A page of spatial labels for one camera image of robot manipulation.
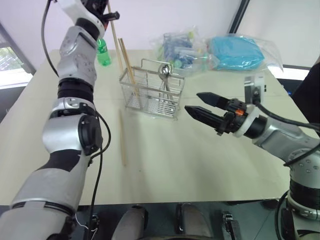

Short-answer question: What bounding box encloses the wire basket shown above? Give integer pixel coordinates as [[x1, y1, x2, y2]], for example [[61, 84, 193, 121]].
[[118, 58, 186, 121]]

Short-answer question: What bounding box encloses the black vertical frame post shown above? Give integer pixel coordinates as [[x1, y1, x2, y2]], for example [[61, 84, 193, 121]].
[[228, 0, 251, 35]]

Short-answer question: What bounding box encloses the wooden chopstick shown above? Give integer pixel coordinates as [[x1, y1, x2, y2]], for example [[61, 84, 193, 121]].
[[120, 37, 138, 97], [118, 37, 137, 98], [106, 0, 125, 75], [118, 109, 127, 168]]

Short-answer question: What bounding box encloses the black elbow cable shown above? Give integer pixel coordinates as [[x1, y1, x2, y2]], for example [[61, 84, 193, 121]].
[[84, 109, 112, 240], [283, 139, 320, 167]]

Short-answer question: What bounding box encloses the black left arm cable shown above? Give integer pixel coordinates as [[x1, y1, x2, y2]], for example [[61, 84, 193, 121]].
[[40, 0, 60, 78]]

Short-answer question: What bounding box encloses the black left elbow cable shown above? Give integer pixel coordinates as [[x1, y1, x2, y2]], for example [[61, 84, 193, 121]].
[[84, 109, 112, 240]]

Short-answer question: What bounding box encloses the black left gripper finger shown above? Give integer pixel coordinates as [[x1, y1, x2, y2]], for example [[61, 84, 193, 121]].
[[101, 11, 121, 23]]

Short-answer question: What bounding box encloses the metal spoon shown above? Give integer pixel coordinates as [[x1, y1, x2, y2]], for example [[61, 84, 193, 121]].
[[158, 63, 174, 101]]

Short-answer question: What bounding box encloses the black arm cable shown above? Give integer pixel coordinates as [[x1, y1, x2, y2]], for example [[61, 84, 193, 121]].
[[252, 91, 320, 131], [40, 0, 60, 78]]

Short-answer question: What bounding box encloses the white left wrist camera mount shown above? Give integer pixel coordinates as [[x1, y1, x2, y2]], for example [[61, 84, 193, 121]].
[[57, 0, 106, 34]]

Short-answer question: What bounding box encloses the clear bag of coloured items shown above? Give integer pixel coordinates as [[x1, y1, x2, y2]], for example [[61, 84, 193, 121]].
[[149, 24, 216, 76]]

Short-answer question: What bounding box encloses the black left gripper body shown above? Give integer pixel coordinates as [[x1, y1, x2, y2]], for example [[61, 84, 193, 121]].
[[83, 0, 111, 16]]

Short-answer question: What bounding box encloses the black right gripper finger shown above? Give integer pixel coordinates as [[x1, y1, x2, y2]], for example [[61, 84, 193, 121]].
[[196, 91, 230, 110], [184, 105, 226, 131]]

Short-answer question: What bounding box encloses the green plastic bottle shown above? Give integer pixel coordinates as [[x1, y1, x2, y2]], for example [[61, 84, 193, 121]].
[[96, 38, 112, 68]]

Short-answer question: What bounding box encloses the clear bag with blue cloth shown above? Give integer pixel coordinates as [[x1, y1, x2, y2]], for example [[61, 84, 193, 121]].
[[204, 33, 285, 74]]

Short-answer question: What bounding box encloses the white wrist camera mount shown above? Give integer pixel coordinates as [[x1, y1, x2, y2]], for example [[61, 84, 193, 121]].
[[233, 74, 266, 139], [57, 0, 106, 34]]

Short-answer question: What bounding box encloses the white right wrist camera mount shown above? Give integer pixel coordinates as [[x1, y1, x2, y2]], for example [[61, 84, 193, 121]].
[[233, 74, 266, 139]]

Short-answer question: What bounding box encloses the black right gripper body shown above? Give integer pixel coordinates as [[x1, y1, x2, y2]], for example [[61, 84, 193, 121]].
[[214, 97, 248, 137]]

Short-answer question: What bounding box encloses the black right elbow cable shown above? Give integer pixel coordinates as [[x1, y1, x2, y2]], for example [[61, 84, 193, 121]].
[[283, 139, 320, 167]]

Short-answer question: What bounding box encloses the window frame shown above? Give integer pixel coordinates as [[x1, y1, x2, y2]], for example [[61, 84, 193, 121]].
[[0, 21, 37, 90]]

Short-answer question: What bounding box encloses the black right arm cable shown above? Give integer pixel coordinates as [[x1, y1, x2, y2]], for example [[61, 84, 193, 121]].
[[252, 91, 320, 131]]

